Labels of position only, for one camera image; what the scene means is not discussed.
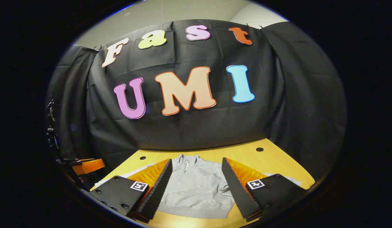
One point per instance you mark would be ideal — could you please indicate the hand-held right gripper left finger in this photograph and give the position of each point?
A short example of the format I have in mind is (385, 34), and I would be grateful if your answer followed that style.
(159, 190)

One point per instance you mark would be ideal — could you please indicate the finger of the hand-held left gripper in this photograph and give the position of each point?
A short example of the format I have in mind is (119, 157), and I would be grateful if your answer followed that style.
(90, 166)

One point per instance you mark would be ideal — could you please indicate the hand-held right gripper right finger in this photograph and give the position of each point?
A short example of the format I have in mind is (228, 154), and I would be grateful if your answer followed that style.
(237, 190)

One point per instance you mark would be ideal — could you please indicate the grey zip-neck sweatshirt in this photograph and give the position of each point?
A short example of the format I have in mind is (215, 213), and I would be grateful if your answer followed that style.
(196, 190)

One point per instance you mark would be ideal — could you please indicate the black backdrop cloth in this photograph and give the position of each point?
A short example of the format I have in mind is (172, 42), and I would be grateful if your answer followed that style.
(199, 133)

